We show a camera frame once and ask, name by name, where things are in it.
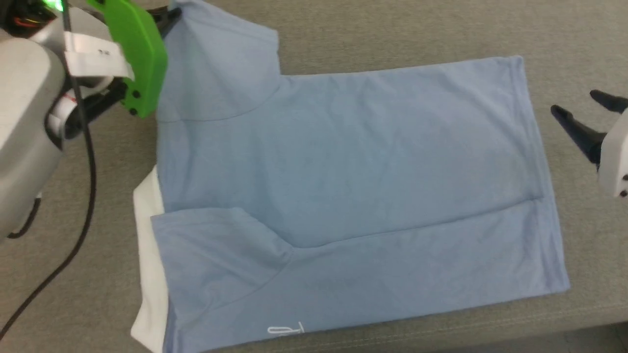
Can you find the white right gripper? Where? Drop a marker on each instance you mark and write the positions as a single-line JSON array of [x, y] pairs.
[[615, 162]]

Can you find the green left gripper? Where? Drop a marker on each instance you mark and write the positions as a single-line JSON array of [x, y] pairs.
[[140, 49]]

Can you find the light blue polo shirt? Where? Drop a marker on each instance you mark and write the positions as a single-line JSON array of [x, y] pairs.
[[343, 171]]

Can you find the white label tape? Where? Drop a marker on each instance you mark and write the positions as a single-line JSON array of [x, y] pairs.
[[93, 59]]

